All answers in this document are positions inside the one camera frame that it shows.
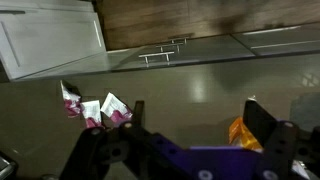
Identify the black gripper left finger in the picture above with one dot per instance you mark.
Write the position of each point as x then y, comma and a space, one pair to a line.
139, 113

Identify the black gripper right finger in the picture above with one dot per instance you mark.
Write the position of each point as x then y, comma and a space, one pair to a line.
258, 121

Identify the orange white snack pack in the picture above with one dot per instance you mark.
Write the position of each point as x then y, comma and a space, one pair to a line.
241, 135

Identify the pink white sachet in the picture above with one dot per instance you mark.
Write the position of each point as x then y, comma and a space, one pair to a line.
71, 101
115, 108
91, 113

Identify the grey three drawer cabinet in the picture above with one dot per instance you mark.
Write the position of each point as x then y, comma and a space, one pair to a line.
206, 50

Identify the grey sink base cabinet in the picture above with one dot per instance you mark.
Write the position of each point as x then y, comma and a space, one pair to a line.
283, 36

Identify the white panelled cabinet door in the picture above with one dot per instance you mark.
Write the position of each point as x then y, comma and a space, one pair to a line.
50, 40

